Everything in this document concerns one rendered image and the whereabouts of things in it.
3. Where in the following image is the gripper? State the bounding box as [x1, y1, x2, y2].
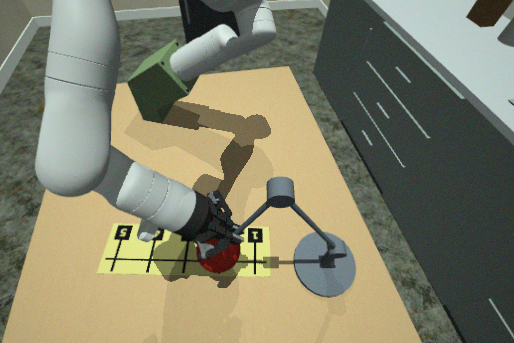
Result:
[175, 190, 245, 261]

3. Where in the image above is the grey jointed lamp red head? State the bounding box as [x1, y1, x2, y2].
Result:
[195, 176, 357, 299]

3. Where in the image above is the pale yellow numbered strip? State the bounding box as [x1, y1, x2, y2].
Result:
[97, 222, 272, 278]

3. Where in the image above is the pale wooden table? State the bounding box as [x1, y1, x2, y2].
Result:
[0, 65, 423, 343]

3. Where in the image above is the black tall cabinet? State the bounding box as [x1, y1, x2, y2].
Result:
[170, 0, 258, 43]

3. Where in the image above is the dark grey counter cabinet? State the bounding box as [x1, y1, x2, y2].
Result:
[312, 0, 514, 343]

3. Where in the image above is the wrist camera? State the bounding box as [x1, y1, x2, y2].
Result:
[137, 221, 166, 242]

